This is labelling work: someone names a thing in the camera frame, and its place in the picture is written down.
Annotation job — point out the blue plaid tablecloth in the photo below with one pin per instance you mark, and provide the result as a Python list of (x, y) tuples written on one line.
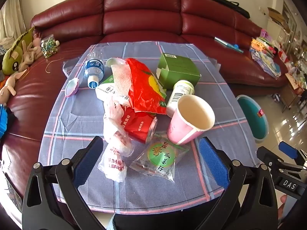
[(79, 115)]

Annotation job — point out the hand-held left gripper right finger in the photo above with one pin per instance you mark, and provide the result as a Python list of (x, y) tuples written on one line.
[(212, 163)]

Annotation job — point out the white curtain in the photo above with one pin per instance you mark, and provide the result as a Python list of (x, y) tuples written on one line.
[(9, 16)]

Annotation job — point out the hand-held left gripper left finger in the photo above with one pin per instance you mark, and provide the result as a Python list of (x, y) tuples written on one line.
[(88, 163)]

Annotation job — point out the white green medicine box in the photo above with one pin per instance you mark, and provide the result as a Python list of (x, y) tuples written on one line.
[(105, 91)]

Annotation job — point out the teal plastic bin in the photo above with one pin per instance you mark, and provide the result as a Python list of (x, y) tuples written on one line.
[(251, 119)]

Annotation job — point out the white plastic drink bottle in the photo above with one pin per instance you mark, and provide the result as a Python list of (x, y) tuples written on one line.
[(178, 93)]

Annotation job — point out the white plastic bag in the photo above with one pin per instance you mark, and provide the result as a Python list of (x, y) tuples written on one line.
[(115, 163)]

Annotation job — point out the white plastic lid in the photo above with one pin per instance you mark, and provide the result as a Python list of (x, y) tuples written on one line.
[(114, 61)]

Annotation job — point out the teal book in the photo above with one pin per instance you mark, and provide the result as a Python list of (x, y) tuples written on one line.
[(227, 44)]

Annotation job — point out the bag of glittery beads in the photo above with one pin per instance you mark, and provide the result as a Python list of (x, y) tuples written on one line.
[(49, 46)]

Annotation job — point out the stack of colourful booklets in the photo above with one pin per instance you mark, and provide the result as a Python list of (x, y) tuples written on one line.
[(266, 60)]

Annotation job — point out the pink paper cup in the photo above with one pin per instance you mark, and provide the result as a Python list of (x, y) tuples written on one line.
[(179, 127)]

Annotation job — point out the red leather sofa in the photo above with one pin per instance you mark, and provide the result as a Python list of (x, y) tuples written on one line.
[(144, 16)]

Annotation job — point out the white paper tissue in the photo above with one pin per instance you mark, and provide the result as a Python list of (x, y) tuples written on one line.
[(122, 79)]

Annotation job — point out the black bag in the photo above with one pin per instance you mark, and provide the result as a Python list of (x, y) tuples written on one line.
[(225, 3)]

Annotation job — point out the wooden cabinet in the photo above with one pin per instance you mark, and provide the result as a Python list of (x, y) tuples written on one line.
[(290, 93)]

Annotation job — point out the red drink can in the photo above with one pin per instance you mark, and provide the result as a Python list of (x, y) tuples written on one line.
[(136, 124)]

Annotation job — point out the clear green snack packet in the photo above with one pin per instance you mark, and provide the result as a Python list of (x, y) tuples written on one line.
[(158, 155)]

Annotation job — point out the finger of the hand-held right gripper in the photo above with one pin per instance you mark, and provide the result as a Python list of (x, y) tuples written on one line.
[(289, 148), (266, 157)]

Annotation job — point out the green plush toy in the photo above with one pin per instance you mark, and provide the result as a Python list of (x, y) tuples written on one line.
[(16, 50)]

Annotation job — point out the person's right hand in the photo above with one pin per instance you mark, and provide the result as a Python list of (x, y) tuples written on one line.
[(283, 206)]

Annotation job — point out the green cardboard box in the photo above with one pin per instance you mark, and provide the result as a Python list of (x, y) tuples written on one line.
[(177, 69)]

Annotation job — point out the clear plastic water bottle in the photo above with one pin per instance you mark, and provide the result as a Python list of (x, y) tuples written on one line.
[(93, 69)]

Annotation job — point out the red plastic snack bag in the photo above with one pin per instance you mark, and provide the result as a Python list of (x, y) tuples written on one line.
[(141, 88)]

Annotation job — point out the pink bunny plush toy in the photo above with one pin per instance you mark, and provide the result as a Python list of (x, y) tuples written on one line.
[(31, 52), (9, 83)]

